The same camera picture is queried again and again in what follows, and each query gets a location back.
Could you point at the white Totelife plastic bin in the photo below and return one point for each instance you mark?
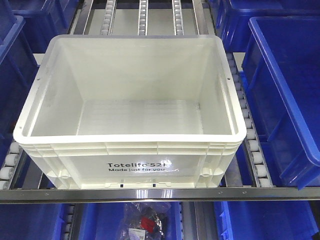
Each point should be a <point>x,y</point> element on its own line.
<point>112,112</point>

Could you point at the blue bin lower centre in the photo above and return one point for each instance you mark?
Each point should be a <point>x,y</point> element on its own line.
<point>100,221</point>

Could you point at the blue bin lower right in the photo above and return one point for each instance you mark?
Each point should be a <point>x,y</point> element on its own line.
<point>265,220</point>

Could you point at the blue bin right of shelf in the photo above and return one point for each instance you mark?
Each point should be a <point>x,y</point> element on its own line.
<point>282,69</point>

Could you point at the blue bin of shelf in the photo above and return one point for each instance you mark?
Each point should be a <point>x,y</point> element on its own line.
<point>18,68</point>
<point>282,69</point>

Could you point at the blue bin left of shelf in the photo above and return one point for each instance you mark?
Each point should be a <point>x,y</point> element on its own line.
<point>18,68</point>

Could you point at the blue bin upper left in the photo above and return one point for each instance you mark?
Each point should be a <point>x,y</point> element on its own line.
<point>44,19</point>

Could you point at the blue bin lower left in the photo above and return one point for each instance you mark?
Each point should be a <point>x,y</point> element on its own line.
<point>33,221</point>

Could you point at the roller track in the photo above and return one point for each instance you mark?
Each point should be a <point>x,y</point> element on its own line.
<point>142,28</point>
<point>177,16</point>
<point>9,165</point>
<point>252,147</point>
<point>108,18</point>

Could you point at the plastic bag with parts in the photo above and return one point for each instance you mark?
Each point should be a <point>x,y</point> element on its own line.
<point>144,221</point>

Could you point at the centre left roller track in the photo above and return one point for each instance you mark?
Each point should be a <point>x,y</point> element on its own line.
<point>108,18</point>

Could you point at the centre right roller track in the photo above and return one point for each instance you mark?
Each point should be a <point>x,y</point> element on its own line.
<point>177,16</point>

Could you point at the steel shelf front rail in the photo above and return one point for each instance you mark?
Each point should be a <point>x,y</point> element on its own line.
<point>46,196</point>

